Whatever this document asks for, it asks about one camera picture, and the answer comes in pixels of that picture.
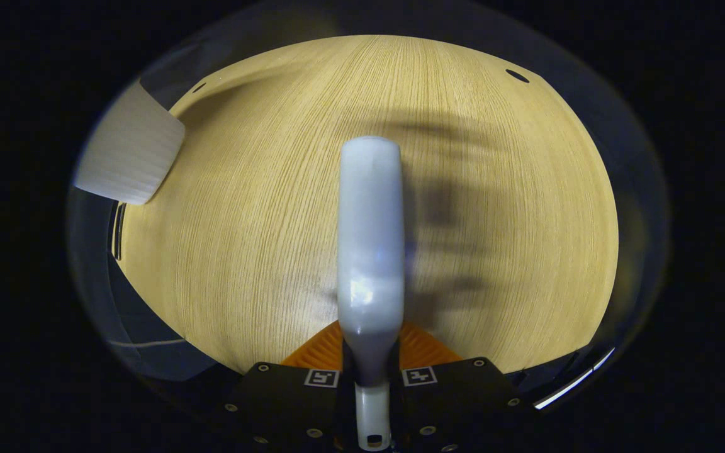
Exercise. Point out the white ribbed garbage bin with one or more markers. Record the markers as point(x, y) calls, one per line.
point(129, 151)

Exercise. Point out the dark slotted object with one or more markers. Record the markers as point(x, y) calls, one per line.
point(117, 233)

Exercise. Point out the small grey broom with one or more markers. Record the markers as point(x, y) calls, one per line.
point(370, 239)

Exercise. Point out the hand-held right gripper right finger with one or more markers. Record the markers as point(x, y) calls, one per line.
point(457, 402)

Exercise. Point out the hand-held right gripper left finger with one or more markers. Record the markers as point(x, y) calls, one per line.
point(287, 402)

